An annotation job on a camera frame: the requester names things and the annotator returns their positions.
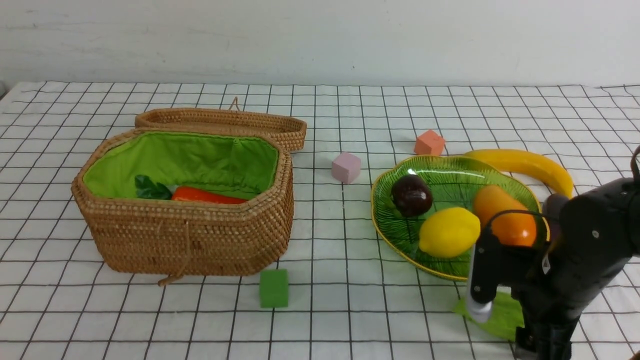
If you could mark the green leaf-shaped glass plate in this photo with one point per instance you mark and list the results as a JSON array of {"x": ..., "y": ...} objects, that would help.
[{"x": 453, "y": 181}]

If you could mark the woven rattan basket lid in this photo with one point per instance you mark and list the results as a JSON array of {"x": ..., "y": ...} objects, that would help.
[{"x": 289, "y": 132}]

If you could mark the yellow lemon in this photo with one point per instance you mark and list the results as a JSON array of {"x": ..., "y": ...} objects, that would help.
[{"x": 449, "y": 232}]

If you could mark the orange foam cube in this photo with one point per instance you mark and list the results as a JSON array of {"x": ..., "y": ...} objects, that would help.
[{"x": 429, "y": 143}]

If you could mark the orange mango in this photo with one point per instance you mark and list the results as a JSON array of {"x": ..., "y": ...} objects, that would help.
[{"x": 512, "y": 229}]

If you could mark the green foam cube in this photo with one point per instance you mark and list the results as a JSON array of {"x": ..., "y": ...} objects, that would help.
[{"x": 274, "y": 288}]

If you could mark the white checkered tablecloth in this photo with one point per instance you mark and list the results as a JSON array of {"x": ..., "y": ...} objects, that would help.
[{"x": 351, "y": 296}]

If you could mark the woven rattan basket green lining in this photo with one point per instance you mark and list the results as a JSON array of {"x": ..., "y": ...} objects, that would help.
[{"x": 176, "y": 239}]

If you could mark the pink foam cube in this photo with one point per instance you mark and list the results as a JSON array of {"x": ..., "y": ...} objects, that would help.
[{"x": 346, "y": 168}]

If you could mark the yellow banana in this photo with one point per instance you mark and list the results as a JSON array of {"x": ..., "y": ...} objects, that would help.
[{"x": 534, "y": 165}]

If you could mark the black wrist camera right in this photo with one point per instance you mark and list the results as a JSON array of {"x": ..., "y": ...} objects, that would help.
[{"x": 494, "y": 264}]

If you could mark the dark purple mangosteen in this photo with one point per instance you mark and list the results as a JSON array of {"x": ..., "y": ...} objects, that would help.
[{"x": 411, "y": 196}]

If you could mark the purple eggplant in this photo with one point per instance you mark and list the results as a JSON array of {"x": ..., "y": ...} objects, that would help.
[{"x": 551, "y": 209}]

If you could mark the green bitter gourd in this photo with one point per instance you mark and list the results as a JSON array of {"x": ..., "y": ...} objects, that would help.
[{"x": 504, "y": 320}]

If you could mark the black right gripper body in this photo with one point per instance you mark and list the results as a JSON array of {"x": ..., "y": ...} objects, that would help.
[{"x": 599, "y": 234}]

